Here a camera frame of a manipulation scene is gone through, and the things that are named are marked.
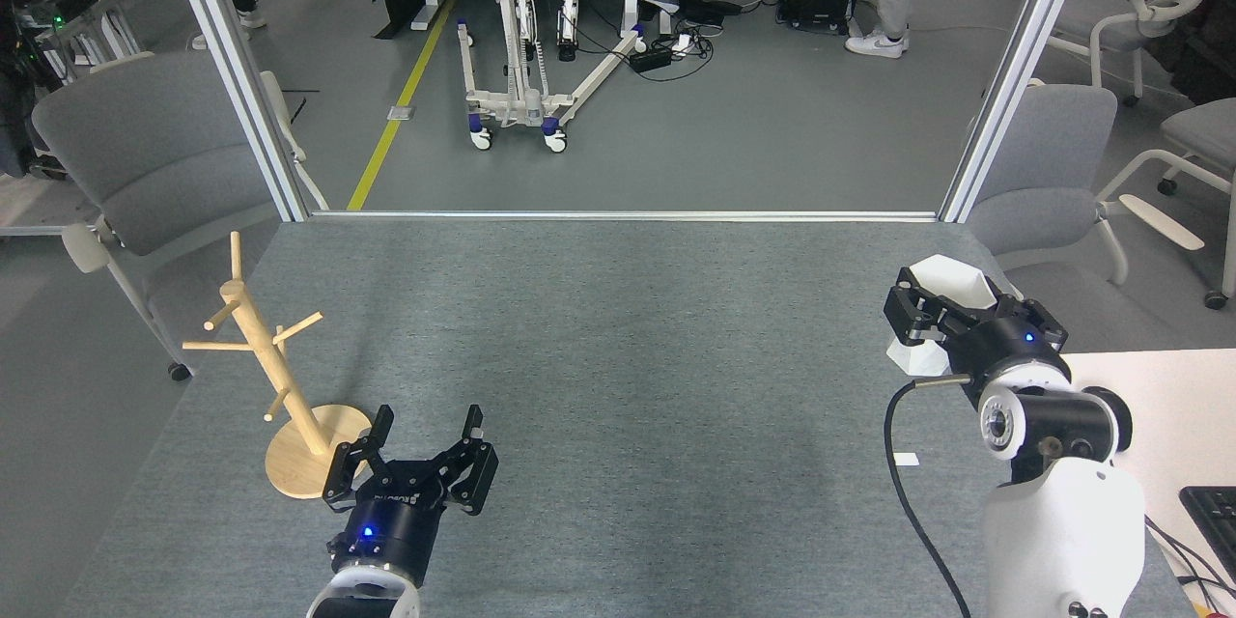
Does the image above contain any white hexagonal cup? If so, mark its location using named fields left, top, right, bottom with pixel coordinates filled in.
left=886, top=254, right=1001, bottom=376

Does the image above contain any grey office chair on casters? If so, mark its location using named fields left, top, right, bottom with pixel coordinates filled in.
left=1096, top=97, right=1236, bottom=312

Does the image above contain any black device with green light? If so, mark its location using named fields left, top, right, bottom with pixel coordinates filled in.
left=17, top=0, right=100, bottom=28

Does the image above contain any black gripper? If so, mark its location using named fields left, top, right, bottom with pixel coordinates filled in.
left=323, top=404, right=500, bottom=591
left=882, top=282, right=1072, bottom=398

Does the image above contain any grey chair with white frame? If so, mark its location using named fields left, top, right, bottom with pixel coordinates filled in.
left=32, top=51, right=329, bottom=382
left=966, top=77, right=1208, bottom=300

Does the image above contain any wooden cup rack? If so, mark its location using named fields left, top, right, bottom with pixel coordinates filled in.
left=183, top=232, right=376, bottom=500

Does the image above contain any silver frame post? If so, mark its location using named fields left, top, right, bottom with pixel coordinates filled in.
left=157, top=0, right=312, bottom=223
left=939, top=0, right=1102, bottom=223

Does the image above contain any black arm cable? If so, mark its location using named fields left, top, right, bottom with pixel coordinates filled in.
left=885, top=374, right=976, bottom=618

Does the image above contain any silver table edge rail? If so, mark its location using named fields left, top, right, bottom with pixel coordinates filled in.
left=309, top=210, right=940, bottom=223

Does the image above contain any black keyboard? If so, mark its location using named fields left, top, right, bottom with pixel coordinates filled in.
left=1179, top=486, right=1236, bottom=590

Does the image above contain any white office chair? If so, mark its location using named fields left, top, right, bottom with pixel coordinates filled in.
left=1048, top=0, right=1236, bottom=107

